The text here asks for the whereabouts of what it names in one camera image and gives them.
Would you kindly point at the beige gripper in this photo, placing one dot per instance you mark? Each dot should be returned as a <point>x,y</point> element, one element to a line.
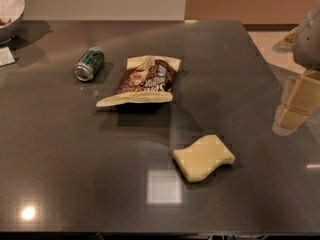
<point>308,42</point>

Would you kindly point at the brown chip bag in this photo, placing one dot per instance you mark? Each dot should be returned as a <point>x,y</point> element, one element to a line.
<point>147,79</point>

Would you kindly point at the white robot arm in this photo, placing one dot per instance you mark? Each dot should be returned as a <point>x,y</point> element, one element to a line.
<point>306,51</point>

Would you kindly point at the yellow sponge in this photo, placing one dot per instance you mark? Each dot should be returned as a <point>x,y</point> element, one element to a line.
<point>201,158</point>

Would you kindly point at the green soda can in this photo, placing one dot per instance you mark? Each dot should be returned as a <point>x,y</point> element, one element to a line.
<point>89,64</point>

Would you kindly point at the white paper card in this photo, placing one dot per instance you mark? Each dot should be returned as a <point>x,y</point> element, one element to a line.
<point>6,57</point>

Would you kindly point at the white bowl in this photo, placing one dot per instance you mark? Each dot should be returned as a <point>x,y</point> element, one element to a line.
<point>11,13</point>

